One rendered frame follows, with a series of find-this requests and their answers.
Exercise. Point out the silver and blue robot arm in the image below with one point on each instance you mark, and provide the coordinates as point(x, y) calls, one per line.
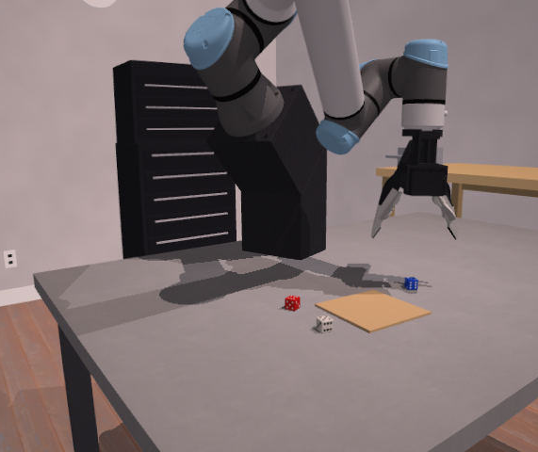
point(223, 52)

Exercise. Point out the orange mat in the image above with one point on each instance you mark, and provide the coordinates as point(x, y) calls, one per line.
point(372, 310)

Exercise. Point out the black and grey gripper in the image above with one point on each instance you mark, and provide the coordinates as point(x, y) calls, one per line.
point(423, 182)

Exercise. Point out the red die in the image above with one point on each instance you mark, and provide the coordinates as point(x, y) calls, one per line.
point(292, 303)

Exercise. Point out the blue die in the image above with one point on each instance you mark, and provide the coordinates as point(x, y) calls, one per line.
point(411, 283)

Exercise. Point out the white die with black pips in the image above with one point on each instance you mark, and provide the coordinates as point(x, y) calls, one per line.
point(325, 324)

